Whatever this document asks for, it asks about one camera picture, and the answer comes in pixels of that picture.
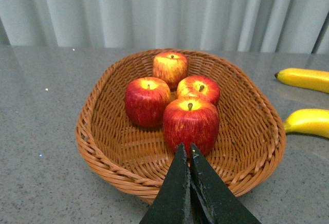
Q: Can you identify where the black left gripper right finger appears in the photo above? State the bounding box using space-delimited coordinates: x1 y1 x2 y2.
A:
190 144 260 223

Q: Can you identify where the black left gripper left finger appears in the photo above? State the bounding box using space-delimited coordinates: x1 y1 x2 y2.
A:
140 144 192 224

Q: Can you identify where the dark red apple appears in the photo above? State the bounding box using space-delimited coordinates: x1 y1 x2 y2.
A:
162 97 220 157
124 77 171 127

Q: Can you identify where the red-yellow apple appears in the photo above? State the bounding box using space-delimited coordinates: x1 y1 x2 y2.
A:
176 75 221 106

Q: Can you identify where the brown wicker basket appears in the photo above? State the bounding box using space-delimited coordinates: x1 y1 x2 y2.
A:
75 49 286 203

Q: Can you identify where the lower yellow banana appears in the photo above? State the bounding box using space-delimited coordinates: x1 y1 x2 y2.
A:
283 108 328 138

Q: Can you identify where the yellow banana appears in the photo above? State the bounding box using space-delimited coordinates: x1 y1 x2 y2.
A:
283 108 328 138
275 68 328 94

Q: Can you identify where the yellow-red striped apple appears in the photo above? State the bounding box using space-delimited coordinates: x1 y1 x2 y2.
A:
152 51 189 89

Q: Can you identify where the upper yellow banana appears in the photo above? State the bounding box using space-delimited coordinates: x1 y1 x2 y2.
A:
275 68 328 94

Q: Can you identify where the white pleated curtain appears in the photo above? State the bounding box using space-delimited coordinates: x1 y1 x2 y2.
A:
1 0 328 53

